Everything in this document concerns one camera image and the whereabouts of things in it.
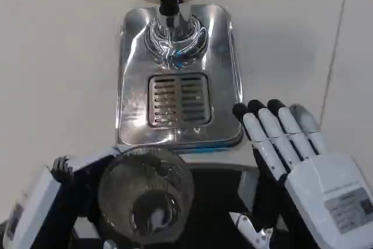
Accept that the steel slotted drain grid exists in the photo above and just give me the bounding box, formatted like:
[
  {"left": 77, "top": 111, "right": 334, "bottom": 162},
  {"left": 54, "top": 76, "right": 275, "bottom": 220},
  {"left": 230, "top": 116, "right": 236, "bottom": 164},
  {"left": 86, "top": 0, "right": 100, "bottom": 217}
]
[{"left": 147, "top": 73, "right": 212, "bottom": 128}]

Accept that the steel drip tray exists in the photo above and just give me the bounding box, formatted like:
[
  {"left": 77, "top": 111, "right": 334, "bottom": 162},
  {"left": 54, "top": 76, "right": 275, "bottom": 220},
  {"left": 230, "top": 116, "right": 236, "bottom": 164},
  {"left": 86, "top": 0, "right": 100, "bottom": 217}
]
[{"left": 115, "top": 3, "right": 244, "bottom": 148}]

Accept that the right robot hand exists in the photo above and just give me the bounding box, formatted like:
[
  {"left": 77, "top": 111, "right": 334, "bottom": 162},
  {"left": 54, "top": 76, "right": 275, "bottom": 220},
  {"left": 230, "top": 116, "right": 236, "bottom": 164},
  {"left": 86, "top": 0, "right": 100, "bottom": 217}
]
[{"left": 228, "top": 99, "right": 373, "bottom": 249}]

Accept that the clear ribbed glass cup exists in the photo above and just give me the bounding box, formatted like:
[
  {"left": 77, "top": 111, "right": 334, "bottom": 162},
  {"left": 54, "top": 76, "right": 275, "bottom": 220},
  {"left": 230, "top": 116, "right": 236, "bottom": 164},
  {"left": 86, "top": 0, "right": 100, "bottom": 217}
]
[{"left": 97, "top": 148, "right": 195, "bottom": 246}]

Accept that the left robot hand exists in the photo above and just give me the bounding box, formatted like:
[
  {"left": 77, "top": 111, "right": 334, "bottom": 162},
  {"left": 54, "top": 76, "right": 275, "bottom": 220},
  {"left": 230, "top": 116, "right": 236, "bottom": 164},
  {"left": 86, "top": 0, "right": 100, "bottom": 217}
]
[{"left": 0, "top": 146, "right": 138, "bottom": 249}]

